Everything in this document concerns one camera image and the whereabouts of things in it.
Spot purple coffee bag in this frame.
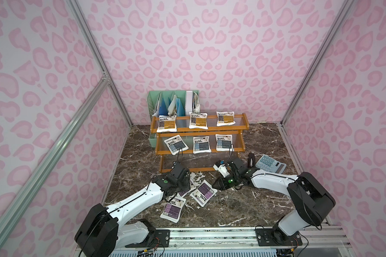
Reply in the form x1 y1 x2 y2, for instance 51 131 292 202
160 197 186 223
190 180 218 207
177 179 198 198

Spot blue coffee bag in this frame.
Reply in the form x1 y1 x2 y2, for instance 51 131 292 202
193 136 212 154
164 135 189 155
215 134 234 152

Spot blue coffee bag front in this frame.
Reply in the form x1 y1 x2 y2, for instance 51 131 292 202
164 135 189 155

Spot yellow coffee bag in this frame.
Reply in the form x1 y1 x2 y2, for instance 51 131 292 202
189 112 208 130
157 115 177 133
217 111 235 126

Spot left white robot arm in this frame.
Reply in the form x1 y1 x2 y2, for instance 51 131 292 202
75 162 190 257

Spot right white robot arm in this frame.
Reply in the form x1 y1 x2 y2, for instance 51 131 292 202
212 157 336 244

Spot orange three-tier shelf rack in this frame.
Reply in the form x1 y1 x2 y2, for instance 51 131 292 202
150 114 249 173

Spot grey desk calculator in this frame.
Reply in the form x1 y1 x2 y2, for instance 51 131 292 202
255 154 286 174

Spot green desktop file organizer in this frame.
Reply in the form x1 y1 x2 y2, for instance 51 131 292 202
146 90 199 148

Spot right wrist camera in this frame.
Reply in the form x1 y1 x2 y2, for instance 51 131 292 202
213 161 230 178

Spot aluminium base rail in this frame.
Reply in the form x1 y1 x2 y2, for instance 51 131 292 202
72 226 354 257

